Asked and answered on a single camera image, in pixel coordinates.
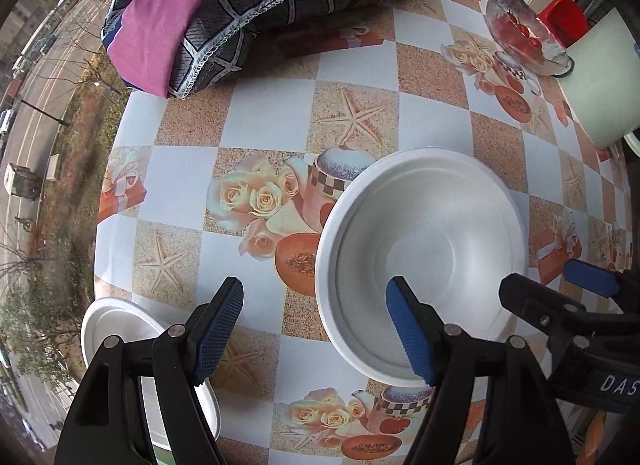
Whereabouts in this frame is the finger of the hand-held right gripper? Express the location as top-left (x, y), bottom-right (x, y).
top-left (565, 259), bottom-right (640, 311)
top-left (500, 272), bottom-right (601, 341)

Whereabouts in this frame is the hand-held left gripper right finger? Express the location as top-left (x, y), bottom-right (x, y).
top-left (386, 276), bottom-right (566, 465)

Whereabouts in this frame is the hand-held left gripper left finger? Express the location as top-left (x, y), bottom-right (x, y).
top-left (54, 276), bottom-right (245, 465)

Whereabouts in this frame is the small white plate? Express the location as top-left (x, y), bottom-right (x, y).
top-left (80, 296), bottom-right (222, 451)

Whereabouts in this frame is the large white bowl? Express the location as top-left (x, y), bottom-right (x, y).
top-left (315, 147), bottom-right (529, 388)

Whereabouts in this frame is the cream enamel pot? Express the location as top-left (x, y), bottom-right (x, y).
top-left (556, 7), bottom-right (640, 148)

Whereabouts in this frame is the checkered printed tablecloth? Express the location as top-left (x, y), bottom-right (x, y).
top-left (92, 0), bottom-right (633, 465)

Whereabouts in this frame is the grey utility cabinet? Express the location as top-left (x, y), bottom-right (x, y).
top-left (4, 162), bottom-right (38, 200)

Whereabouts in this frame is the clear glass bowl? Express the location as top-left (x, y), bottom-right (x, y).
top-left (483, 0), bottom-right (571, 76)

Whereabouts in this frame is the pile of red cherry tomatoes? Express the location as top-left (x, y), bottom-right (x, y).
top-left (502, 12), bottom-right (543, 53)

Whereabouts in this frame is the red plastic container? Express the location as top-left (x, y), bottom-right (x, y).
top-left (537, 0), bottom-right (590, 46)

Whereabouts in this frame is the folded patterned cloth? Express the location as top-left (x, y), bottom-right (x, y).
top-left (100, 0), bottom-right (426, 100)

